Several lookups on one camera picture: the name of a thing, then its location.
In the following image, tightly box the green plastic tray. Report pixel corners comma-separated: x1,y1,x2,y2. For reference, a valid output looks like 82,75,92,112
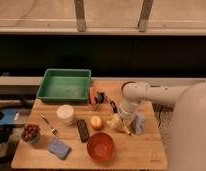
36,69,91,103

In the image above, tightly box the bunch of red grapes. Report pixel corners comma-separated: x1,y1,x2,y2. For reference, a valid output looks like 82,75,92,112
21,124,40,144

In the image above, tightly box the light blue cloth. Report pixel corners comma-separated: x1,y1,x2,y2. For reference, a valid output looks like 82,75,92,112
132,112,145,135

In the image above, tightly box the orange carrot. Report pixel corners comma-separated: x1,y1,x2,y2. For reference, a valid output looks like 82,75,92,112
89,87,96,105

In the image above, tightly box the black handled knife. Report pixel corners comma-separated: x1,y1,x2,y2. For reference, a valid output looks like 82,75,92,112
108,98,118,113

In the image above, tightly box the purple bowl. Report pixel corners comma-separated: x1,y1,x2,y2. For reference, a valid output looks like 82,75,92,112
121,81,135,92

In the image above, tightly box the black remote control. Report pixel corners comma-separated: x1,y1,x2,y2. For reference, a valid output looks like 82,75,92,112
76,119,89,142

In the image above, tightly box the white cylindrical container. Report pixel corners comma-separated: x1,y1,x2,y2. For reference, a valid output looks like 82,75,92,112
56,105,74,125

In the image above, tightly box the small black toy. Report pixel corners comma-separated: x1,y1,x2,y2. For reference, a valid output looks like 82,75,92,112
97,92,105,104

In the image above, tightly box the yellow banana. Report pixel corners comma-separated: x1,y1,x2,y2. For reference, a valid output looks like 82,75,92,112
123,125,131,136

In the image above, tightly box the blue sponge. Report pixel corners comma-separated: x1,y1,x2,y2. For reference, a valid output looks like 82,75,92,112
47,138,71,160

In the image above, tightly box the red bowl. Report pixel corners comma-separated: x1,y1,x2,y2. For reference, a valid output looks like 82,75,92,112
86,132,115,162

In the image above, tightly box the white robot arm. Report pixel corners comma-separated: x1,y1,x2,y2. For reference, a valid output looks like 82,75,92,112
118,82,206,171

